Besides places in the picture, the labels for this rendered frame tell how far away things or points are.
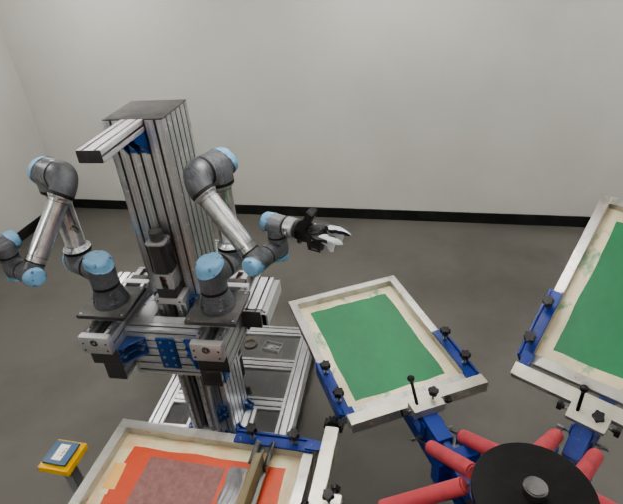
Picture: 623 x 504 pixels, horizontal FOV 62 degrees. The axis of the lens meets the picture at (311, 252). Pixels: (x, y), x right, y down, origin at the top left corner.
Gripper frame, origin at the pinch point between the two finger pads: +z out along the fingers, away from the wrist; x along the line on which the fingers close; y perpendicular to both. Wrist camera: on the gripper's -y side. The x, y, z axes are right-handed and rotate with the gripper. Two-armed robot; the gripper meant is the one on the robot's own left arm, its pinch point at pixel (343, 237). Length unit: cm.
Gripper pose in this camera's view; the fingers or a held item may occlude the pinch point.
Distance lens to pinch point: 178.3
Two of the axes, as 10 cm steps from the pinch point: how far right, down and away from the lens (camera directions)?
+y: 1.5, 7.7, 6.2
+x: -5.4, 5.9, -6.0
